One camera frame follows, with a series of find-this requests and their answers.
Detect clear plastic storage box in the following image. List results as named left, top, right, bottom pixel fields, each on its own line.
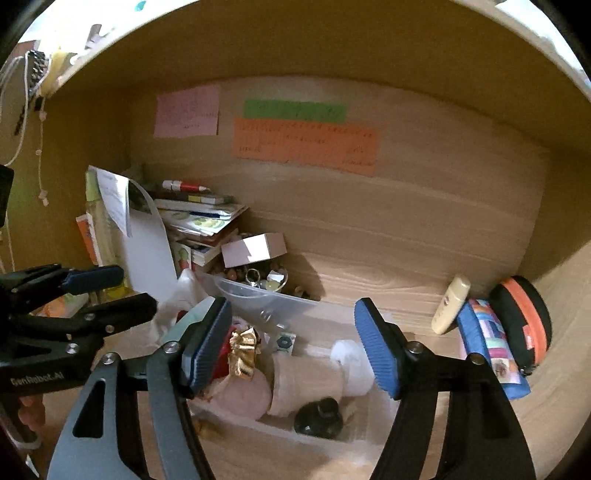
left=194, top=270, right=409, bottom=460

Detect pink paper note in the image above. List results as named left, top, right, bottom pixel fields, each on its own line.
left=153, top=84, right=221, bottom=138

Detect blue patchwork pencil case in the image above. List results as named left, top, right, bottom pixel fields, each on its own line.
left=457, top=299, right=532, bottom=400

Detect white tissue roll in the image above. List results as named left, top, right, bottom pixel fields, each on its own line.
left=330, top=339, right=376, bottom=398

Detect dark round bottle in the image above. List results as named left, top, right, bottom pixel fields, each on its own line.
left=294, top=398, right=343, bottom=436

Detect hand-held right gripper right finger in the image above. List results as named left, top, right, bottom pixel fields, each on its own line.
left=353, top=298, right=536, bottom=480

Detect yellow-green bottle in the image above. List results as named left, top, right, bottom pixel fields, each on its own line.
left=85, top=173, right=131, bottom=297

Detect small hexagon print box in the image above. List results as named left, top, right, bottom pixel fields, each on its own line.
left=272, top=333, right=297, bottom=356

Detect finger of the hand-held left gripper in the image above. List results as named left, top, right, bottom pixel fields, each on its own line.
left=0, top=264, right=125, bottom=315
left=9, top=293, right=158, bottom=345

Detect red and white marker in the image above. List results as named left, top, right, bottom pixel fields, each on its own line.
left=161, top=180, right=211, bottom=193

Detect knotted white string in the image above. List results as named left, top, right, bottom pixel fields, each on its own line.
left=34, top=97, right=51, bottom=207

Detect white cord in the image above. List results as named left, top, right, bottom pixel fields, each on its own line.
left=0, top=55, right=52, bottom=168

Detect small white cardboard box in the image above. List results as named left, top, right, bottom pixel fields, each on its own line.
left=221, top=233, right=288, bottom=269

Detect orange and white packet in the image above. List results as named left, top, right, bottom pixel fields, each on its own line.
left=32, top=292, right=89, bottom=320

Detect stack of books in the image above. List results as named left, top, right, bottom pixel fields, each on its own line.
left=154, top=194, right=250, bottom=269

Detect white curved sheet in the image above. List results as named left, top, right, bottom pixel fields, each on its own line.
left=88, top=165, right=179, bottom=292

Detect glass bowl of trinkets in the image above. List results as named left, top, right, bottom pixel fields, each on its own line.
left=245, top=267, right=290, bottom=295

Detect cream lotion tube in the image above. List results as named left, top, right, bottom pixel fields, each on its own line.
left=431, top=274, right=472, bottom=334

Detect green paper note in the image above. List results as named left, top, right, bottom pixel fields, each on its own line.
left=243, top=99, right=348, bottom=123

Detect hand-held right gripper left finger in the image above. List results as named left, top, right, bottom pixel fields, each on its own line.
left=46, top=296, right=234, bottom=480

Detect red box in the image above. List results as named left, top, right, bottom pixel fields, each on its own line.
left=210, top=325, right=235, bottom=380

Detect gold foil item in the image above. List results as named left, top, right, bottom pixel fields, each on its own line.
left=229, top=326, right=262, bottom=380

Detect orange paper note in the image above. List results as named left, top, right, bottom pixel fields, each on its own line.
left=232, top=117, right=378, bottom=176

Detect black and orange zip case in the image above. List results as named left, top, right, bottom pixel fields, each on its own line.
left=488, top=276, right=552, bottom=378

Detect person's left hand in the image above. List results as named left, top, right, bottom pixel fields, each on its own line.
left=18, top=396, right=47, bottom=431

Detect brown bead bracelet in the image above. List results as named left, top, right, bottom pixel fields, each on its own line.
left=211, top=264, right=246, bottom=283

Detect pink round pad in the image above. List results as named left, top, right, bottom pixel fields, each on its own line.
left=203, top=369, right=273, bottom=420

